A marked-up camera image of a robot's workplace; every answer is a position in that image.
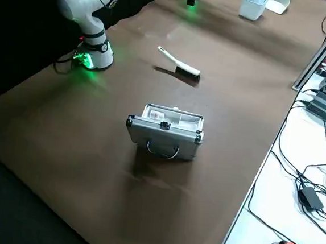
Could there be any white handled brush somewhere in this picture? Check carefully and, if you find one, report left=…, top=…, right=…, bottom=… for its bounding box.
left=154, top=46, right=204, bottom=82

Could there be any white plastic dustpan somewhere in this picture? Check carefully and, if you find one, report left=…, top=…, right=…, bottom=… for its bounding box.
left=265, top=0, right=291, bottom=16

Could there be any white trash can with lid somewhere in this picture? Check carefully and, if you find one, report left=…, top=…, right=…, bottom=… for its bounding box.
left=238, top=0, right=270, bottom=23

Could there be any aluminium carry case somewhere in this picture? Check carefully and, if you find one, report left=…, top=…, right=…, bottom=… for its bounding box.
left=123, top=101, right=207, bottom=164

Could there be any black power adapter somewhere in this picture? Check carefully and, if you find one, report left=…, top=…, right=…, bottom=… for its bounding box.
left=296, top=185, right=326, bottom=212

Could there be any aluminium frame post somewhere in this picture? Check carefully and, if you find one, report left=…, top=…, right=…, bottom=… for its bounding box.
left=291, top=0, right=326, bottom=94

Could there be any black base cable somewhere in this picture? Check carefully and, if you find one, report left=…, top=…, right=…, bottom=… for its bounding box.
left=52, top=52, right=81, bottom=76

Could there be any black desk cable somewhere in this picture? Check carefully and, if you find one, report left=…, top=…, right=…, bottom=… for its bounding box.
left=245, top=148, right=326, bottom=237

